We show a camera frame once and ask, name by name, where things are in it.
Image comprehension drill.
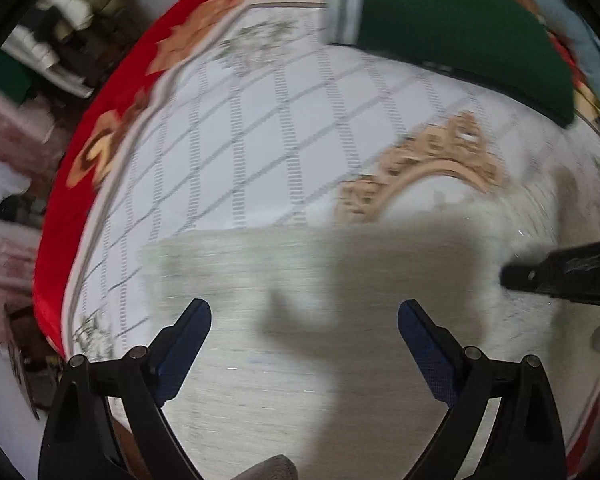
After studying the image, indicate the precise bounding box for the red floral blanket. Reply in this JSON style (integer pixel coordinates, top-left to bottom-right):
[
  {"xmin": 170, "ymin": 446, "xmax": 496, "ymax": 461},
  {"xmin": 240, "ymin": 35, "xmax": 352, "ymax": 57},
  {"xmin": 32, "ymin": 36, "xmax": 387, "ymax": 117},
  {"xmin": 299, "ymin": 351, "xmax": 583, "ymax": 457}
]
[{"xmin": 34, "ymin": 0, "xmax": 600, "ymax": 479}]

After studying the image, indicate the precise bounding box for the white knit cardigan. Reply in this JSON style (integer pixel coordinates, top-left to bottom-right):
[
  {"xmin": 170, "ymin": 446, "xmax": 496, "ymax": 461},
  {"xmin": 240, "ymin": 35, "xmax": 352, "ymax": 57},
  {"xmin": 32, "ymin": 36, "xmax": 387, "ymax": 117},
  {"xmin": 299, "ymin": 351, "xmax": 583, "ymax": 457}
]
[{"xmin": 140, "ymin": 171, "xmax": 600, "ymax": 479}]

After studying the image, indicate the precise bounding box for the light blue quilt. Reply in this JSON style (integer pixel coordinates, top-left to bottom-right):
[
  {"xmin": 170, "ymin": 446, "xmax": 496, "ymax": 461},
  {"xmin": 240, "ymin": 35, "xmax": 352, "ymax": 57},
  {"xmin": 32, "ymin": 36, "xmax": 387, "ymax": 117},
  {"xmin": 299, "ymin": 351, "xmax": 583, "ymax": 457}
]
[{"xmin": 532, "ymin": 0, "xmax": 600, "ymax": 99}]

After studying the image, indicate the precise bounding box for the clothes rack with garments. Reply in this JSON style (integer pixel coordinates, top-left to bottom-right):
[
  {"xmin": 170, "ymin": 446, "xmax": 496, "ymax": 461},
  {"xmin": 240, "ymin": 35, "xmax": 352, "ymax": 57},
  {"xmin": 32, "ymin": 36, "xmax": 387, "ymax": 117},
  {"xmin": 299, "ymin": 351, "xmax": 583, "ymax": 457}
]
[{"xmin": 0, "ymin": 0, "xmax": 144, "ymax": 104}]

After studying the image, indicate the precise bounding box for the folded dark green sweater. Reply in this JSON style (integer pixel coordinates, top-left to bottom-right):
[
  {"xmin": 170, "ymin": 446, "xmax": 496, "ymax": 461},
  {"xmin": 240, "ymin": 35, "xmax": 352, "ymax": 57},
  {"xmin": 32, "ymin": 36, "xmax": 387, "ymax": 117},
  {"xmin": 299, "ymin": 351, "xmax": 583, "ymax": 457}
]
[{"xmin": 322, "ymin": 0, "xmax": 574, "ymax": 128}]

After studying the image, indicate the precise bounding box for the white patterned mat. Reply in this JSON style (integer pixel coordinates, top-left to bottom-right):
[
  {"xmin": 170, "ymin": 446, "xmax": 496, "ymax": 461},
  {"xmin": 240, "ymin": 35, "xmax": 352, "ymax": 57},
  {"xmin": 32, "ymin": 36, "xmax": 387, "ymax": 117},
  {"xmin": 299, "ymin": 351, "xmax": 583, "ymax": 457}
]
[{"xmin": 60, "ymin": 0, "xmax": 600, "ymax": 359}]

